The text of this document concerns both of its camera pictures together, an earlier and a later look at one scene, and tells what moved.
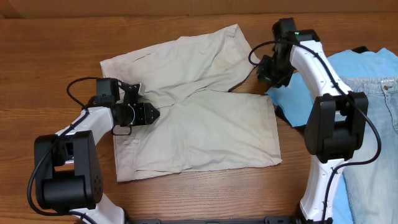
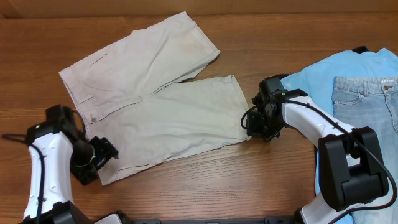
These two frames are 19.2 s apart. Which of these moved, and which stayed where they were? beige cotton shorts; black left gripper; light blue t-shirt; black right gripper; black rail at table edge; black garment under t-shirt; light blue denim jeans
Moved: black right gripper; black left gripper; beige cotton shorts
Stayed: black garment under t-shirt; black rail at table edge; light blue denim jeans; light blue t-shirt
